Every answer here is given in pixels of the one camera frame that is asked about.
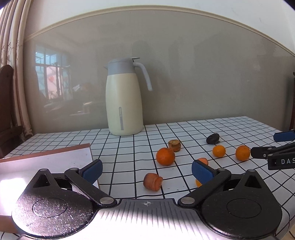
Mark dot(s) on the carrot chunk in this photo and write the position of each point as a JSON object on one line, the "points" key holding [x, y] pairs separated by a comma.
{"points": [[152, 181]]}

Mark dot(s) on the wooden leather sofa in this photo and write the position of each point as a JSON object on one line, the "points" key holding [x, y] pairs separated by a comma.
{"points": [[10, 135]]}

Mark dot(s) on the brown shallow cardboard box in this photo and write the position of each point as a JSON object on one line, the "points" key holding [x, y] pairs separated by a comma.
{"points": [[16, 173]]}

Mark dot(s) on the small carrot piece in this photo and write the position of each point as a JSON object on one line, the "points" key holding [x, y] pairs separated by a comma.
{"points": [[204, 160]]}

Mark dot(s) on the dark purple fruit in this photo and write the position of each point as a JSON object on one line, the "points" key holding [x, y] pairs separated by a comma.
{"points": [[213, 139]]}

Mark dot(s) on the small tangerine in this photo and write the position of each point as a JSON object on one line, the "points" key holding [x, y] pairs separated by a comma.
{"points": [[219, 151]]}

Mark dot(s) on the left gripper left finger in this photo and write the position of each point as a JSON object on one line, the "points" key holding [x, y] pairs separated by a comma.
{"points": [[83, 180]]}

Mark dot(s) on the large orange tangerine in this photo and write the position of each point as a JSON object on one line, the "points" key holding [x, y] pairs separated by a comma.
{"points": [[165, 156]]}

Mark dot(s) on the beige floral curtain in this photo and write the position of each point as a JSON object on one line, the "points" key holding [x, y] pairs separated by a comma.
{"points": [[13, 22]]}

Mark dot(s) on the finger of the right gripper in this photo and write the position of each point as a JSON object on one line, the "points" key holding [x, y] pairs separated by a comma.
{"points": [[273, 152], [284, 136]]}

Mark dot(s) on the brown-topped carrot stump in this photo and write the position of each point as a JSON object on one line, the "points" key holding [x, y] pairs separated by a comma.
{"points": [[175, 145]]}

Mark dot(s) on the checkered white tablecloth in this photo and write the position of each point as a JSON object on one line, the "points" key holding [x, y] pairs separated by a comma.
{"points": [[126, 160]]}

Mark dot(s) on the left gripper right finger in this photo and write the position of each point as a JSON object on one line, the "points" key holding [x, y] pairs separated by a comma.
{"points": [[211, 180]]}

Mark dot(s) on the cream thermos jug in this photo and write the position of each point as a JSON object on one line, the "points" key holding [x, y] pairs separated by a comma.
{"points": [[123, 97]]}

